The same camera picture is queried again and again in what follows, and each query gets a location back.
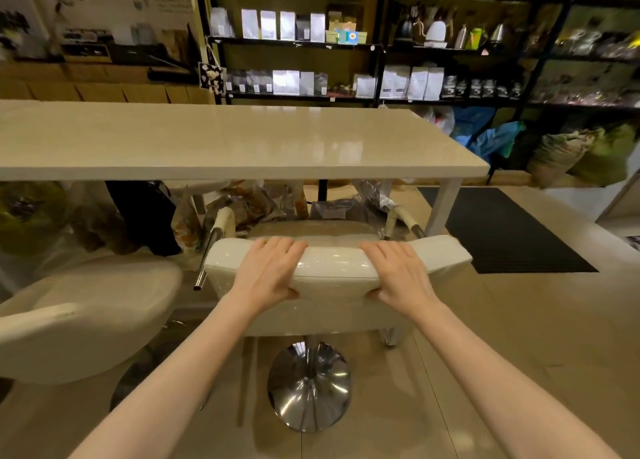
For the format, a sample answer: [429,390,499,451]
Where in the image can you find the long white table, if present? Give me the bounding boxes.
[0,99,491,238]

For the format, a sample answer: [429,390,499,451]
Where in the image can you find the row of white coffee pouches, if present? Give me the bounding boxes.
[209,7,327,43]

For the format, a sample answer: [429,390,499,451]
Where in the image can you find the person's left hand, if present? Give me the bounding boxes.
[224,237,309,318]

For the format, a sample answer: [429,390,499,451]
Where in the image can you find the white plastic bag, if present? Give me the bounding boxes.
[414,105,456,135]

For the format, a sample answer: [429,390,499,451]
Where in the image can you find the blue plastic bag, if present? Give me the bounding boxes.
[452,106,527,163]

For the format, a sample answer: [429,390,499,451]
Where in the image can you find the wall poster with pictures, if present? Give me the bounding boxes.
[27,0,197,64]

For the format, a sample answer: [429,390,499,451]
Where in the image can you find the green sack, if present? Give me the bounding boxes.
[570,122,639,186]

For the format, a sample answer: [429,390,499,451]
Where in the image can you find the white gooseneck kettle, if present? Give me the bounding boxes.
[423,20,449,48]

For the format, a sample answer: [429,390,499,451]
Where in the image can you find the white bar stool with armrests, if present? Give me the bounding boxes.
[193,205,474,433]

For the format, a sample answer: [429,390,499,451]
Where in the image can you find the person's right hand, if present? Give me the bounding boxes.
[359,241,444,325]

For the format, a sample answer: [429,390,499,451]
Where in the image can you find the row of dark small packets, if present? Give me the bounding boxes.
[442,75,524,100]

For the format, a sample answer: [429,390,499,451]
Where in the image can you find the row of cardboard boxes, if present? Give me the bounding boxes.
[0,62,217,105]

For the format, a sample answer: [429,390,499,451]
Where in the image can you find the black bag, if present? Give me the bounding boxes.
[104,180,183,258]

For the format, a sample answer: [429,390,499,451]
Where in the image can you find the clear crinkled plastic bag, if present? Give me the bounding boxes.
[310,179,398,224]

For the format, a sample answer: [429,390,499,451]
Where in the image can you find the row of grey and white pouches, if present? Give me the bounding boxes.
[224,68,329,96]

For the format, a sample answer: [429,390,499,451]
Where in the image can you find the black metal shelf unit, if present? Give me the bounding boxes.
[379,0,551,108]
[193,0,390,107]
[517,0,640,119]

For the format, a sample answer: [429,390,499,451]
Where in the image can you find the yellow green plastic bag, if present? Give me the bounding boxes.
[0,181,70,257]

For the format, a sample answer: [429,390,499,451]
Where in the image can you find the person's right forearm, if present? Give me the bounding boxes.
[413,298,623,459]

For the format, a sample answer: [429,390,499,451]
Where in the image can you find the clear plastic bags with goods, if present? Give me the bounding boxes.
[171,180,312,252]

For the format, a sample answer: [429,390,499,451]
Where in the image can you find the black gooseneck kettle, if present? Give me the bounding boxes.
[394,4,417,43]

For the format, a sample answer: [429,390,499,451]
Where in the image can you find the small coloured boxes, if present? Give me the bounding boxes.
[325,11,369,45]

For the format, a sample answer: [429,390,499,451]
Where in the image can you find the wooden pallet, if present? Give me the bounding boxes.
[486,169,535,187]

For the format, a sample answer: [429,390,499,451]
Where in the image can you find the white rounded bar stool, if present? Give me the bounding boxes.
[0,252,184,412]

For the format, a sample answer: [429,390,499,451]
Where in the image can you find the black ribbed floor mat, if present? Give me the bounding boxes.
[417,187,600,275]

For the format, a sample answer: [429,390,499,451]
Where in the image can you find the tan burlap sack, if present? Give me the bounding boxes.
[526,129,603,188]

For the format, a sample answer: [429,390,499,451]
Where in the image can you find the pile of clear packets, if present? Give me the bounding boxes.
[530,21,640,106]

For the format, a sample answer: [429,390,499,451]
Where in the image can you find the person's left forearm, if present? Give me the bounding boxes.
[69,294,267,459]

